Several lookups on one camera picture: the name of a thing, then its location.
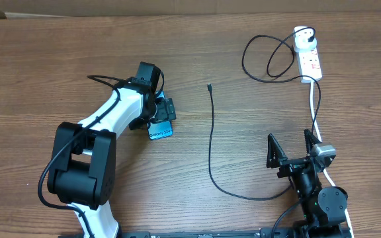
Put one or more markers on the brown cardboard backdrop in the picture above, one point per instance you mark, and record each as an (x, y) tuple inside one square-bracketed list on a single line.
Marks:
[(100, 8)]

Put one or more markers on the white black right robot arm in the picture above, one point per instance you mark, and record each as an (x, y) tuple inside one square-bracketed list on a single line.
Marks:
[(323, 208)]

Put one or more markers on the black smartphone lit screen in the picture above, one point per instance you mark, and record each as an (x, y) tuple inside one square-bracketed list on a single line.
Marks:
[(160, 126)]

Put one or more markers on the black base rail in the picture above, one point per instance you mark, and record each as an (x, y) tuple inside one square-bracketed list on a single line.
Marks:
[(262, 233)]

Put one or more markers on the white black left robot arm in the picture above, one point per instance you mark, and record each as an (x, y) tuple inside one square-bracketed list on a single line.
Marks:
[(81, 173)]

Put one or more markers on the white usb wall charger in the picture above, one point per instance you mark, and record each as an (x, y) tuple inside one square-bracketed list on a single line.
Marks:
[(304, 40)]

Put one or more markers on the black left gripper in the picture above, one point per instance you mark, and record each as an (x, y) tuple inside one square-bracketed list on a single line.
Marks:
[(136, 121)]

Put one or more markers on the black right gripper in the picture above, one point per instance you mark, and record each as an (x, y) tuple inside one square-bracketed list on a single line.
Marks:
[(290, 165)]

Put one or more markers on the white power strip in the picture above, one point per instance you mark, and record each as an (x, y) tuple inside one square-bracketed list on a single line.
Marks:
[(308, 63)]

